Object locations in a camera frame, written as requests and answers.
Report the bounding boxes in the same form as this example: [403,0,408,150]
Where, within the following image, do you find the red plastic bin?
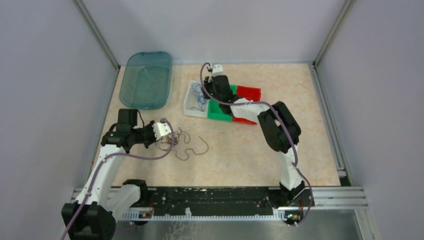
[230,85,262,125]

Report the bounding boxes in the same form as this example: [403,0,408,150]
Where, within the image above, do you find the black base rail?
[119,185,301,218]

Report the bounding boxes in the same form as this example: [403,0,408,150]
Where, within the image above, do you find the teal transparent plastic tray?
[119,51,173,110]

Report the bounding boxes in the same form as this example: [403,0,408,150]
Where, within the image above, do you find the green plastic bin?
[207,99,233,122]

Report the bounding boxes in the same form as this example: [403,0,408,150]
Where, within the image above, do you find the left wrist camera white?
[152,118,173,140]

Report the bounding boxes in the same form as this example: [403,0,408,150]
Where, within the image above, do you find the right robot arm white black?
[200,75,306,206]

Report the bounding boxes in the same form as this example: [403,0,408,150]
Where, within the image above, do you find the white cable duct strip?
[119,209,303,225]

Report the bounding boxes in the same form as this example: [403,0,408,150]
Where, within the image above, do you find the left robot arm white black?
[60,108,173,240]

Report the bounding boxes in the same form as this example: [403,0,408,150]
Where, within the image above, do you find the brown cable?
[155,127,210,162]

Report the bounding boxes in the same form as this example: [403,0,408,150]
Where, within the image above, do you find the white plastic bin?
[183,80,208,118]

